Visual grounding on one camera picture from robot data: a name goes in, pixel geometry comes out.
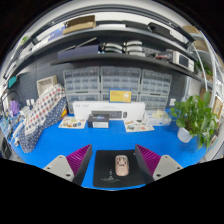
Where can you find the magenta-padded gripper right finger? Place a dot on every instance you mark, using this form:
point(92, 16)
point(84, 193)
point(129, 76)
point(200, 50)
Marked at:
point(158, 166)

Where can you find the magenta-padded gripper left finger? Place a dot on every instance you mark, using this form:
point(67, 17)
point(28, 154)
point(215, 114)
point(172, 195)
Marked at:
point(68, 166)

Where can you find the transparent pink computer mouse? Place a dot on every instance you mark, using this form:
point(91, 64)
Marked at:
point(122, 165)

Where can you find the black mouse pad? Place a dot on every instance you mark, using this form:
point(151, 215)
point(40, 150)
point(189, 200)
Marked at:
point(103, 166)

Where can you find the colourful sticker sheet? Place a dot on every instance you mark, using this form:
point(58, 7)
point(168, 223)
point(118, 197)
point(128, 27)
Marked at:
point(138, 126)
point(71, 122)

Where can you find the navy polka dot cloth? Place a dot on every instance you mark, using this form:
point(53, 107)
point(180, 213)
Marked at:
point(30, 140)

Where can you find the clear plastic box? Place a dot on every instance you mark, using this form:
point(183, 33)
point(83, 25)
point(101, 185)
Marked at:
point(159, 118)

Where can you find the yellow plastic item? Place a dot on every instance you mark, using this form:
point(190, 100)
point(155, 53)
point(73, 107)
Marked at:
point(64, 113)

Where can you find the small black labelled box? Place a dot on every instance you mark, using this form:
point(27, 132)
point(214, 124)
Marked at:
point(98, 121)

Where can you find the long white keyboard box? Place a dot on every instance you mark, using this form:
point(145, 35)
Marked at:
point(83, 108)

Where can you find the green plant in white pot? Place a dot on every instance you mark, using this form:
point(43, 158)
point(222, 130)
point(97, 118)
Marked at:
point(193, 116)

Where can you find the red blue checked cloth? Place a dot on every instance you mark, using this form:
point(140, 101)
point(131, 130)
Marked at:
point(43, 108)

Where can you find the grey plastic drawer cabinet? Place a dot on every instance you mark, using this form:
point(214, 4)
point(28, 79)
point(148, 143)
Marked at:
point(104, 96)
point(81, 80)
point(120, 79)
point(156, 82)
point(154, 101)
point(83, 97)

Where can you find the yellow card box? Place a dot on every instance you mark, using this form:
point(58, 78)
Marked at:
point(120, 96)

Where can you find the purple bag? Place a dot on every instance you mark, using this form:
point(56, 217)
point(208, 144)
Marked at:
point(14, 107)

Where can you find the white woven basket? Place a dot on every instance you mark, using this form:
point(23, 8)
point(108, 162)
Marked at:
point(46, 85)

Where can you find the teal box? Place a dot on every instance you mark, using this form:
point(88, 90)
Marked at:
point(12, 82)

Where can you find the white wall socket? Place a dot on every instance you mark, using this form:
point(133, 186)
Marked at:
point(172, 102)

